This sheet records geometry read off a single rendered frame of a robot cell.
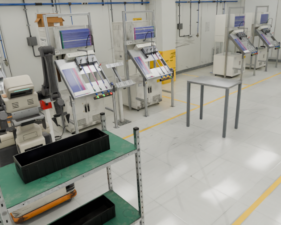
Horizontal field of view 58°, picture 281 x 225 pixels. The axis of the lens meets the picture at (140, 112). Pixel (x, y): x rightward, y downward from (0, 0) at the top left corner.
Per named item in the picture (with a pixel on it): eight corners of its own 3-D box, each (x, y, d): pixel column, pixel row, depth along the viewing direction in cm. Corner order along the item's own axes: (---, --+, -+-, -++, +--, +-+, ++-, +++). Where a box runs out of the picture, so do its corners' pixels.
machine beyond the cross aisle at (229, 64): (257, 75, 741) (265, 5, 673) (243, 81, 692) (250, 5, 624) (216, 69, 839) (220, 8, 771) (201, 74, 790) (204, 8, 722)
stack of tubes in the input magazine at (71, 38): (92, 45, 422) (89, 28, 412) (63, 48, 392) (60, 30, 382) (88, 44, 431) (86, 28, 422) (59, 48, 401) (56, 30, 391)
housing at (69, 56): (92, 58, 435) (95, 53, 424) (66, 63, 406) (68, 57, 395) (90, 55, 437) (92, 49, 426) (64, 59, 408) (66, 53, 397)
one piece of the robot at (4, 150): (2, 184, 275) (-19, 113, 246) (51, 165, 307) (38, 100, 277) (10, 200, 251) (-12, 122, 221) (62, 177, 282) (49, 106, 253)
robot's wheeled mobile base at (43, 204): (-1, 193, 283) (-7, 174, 274) (54, 170, 320) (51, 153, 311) (15, 228, 234) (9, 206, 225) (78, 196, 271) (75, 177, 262)
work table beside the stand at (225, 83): (224, 138, 386) (228, 87, 357) (186, 126, 432) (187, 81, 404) (237, 128, 415) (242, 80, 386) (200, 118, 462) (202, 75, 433)
